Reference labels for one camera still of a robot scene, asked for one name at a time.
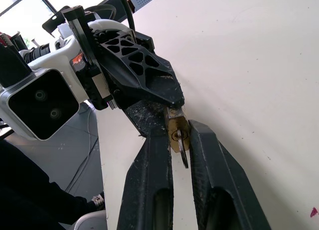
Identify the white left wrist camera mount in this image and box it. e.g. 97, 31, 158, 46
0, 18, 131, 141

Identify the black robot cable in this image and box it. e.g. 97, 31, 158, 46
84, 0, 137, 33

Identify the thin white floor cable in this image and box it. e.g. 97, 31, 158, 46
64, 103, 99, 192

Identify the brass padlock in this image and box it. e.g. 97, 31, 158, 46
163, 107, 191, 153

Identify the person in black clothing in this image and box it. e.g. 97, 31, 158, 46
0, 139, 106, 230

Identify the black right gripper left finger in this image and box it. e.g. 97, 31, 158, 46
116, 126, 174, 230

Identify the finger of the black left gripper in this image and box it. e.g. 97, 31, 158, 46
93, 28, 185, 109
124, 100, 170, 138

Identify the white rounded shell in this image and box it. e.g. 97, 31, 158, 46
73, 209, 108, 230

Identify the silver key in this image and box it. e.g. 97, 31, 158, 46
176, 129, 190, 169

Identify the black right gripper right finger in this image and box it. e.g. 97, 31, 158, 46
187, 119, 272, 230

